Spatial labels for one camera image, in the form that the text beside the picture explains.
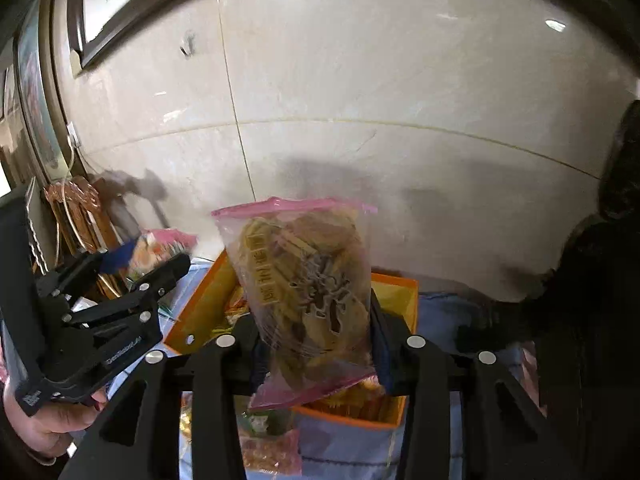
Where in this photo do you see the white power cable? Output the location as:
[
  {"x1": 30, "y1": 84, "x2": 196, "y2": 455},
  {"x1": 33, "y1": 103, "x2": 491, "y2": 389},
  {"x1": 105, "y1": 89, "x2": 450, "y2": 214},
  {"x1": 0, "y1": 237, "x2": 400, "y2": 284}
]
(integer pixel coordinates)
[{"x1": 60, "y1": 138, "x2": 89, "y2": 252}]

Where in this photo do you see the dark carved wooden furniture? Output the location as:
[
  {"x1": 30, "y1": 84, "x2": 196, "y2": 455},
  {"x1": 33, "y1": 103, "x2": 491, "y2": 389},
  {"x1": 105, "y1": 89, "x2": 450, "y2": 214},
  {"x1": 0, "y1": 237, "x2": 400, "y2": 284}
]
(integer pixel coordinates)
[{"x1": 456, "y1": 101, "x2": 639, "y2": 479}]

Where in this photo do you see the metal wall hook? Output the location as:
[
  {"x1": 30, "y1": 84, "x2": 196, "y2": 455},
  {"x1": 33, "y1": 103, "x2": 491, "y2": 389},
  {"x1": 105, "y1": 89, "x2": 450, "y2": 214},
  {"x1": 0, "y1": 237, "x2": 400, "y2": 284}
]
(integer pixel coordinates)
[{"x1": 180, "y1": 32, "x2": 195, "y2": 58}]

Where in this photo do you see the pink cookie bag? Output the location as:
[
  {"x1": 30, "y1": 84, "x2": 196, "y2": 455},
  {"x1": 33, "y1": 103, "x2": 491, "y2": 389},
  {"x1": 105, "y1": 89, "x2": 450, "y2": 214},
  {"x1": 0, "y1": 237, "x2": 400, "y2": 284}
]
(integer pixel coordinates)
[
  {"x1": 212, "y1": 197, "x2": 378, "y2": 410},
  {"x1": 127, "y1": 229, "x2": 198, "y2": 281}
]

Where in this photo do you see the white wall socket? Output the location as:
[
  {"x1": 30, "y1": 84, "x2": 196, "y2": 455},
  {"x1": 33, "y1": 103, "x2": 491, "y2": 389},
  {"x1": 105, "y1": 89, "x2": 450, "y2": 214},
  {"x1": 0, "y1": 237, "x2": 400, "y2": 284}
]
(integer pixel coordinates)
[{"x1": 66, "y1": 122, "x2": 81, "y2": 150}]

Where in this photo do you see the orange cardboard box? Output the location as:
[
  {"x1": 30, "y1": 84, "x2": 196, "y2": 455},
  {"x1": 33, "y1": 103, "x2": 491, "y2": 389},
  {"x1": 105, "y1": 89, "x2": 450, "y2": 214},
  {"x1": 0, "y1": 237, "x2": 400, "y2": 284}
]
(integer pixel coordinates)
[{"x1": 165, "y1": 252, "x2": 419, "y2": 429}]

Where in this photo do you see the carved brown wooden chair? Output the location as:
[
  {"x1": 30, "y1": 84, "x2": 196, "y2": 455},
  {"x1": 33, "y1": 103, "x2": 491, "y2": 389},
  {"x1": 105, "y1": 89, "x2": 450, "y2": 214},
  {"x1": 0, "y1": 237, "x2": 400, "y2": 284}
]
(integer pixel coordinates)
[{"x1": 41, "y1": 174, "x2": 132, "y2": 302}]

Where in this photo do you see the red sausage stick packet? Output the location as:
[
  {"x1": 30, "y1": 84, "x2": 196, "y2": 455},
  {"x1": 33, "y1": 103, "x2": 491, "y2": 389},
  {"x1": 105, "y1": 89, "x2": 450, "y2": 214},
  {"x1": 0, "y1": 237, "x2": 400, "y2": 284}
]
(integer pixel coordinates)
[{"x1": 240, "y1": 429, "x2": 303, "y2": 476}]

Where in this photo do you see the person's left hand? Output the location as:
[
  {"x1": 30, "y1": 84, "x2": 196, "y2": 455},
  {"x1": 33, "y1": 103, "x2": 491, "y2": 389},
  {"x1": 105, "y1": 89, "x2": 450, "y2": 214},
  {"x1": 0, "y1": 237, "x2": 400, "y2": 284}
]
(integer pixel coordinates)
[{"x1": 3, "y1": 377, "x2": 107, "y2": 458}]

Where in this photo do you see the red framed painting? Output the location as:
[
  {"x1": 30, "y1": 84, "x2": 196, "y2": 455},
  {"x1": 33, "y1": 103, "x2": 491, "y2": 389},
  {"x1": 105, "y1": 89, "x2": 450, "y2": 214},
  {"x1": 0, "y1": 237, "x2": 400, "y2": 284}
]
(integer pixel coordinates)
[{"x1": 15, "y1": 0, "x2": 68, "y2": 182}]

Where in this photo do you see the blue checked tablecloth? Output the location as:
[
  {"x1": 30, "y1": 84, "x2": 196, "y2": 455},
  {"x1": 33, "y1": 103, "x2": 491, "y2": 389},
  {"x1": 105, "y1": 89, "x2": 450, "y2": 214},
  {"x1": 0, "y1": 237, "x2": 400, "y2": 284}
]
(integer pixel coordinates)
[{"x1": 106, "y1": 259, "x2": 526, "y2": 480}]

